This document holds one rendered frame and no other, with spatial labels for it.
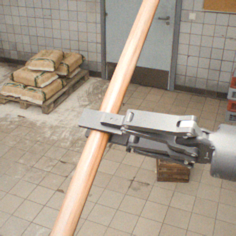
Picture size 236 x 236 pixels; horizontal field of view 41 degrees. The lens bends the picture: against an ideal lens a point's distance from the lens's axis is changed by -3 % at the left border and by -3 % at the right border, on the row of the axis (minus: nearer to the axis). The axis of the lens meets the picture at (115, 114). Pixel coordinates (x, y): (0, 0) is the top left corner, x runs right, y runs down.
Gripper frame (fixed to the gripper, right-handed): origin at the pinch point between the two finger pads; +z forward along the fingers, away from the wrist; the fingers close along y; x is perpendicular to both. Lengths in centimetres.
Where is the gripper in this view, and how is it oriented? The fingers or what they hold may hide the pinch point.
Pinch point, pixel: (105, 127)
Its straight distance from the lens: 49.4
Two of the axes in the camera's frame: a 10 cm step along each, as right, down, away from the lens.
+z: -9.3, -1.8, 3.2
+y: 2.0, 4.9, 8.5
